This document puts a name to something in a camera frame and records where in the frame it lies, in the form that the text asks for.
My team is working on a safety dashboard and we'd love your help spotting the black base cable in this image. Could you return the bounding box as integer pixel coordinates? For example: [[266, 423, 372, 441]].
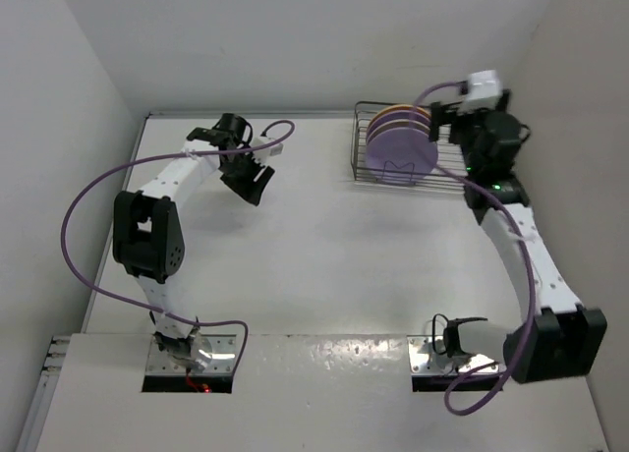
[[429, 312, 451, 360]]

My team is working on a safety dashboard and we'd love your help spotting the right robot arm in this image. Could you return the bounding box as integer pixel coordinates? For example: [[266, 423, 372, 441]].
[[429, 91, 607, 383]]

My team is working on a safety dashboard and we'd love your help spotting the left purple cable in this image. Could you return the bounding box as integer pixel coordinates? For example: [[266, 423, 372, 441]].
[[59, 119, 297, 374]]

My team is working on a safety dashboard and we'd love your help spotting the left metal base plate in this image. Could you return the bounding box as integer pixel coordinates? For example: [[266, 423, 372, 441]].
[[145, 333, 237, 376]]

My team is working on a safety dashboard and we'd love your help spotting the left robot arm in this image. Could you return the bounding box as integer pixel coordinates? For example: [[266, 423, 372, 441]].
[[112, 113, 283, 368]]

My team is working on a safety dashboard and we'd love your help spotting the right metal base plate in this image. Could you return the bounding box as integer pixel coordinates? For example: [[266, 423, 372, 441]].
[[407, 335, 505, 376]]

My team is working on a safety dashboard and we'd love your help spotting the orange plate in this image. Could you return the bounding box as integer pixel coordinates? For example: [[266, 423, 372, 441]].
[[371, 104, 431, 124]]

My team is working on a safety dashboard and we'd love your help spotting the cream plate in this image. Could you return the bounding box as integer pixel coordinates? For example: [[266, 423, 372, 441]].
[[366, 120, 429, 142]]

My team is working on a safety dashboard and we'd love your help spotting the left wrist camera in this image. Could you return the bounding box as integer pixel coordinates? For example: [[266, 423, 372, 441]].
[[251, 136, 283, 162]]

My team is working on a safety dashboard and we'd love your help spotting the purple plate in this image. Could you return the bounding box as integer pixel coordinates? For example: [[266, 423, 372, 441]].
[[367, 120, 430, 132], [365, 128, 438, 185]]

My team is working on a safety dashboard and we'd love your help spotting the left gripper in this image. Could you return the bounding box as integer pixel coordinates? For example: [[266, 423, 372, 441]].
[[219, 146, 272, 205]]

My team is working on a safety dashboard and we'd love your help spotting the metal base plate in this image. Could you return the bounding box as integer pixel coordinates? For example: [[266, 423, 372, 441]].
[[407, 335, 505, 376], [145, 333, 237, 376]]

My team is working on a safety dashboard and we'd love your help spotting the wire dish rack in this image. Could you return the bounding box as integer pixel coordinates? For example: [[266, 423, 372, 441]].
[[351, 101, 467, 194]]

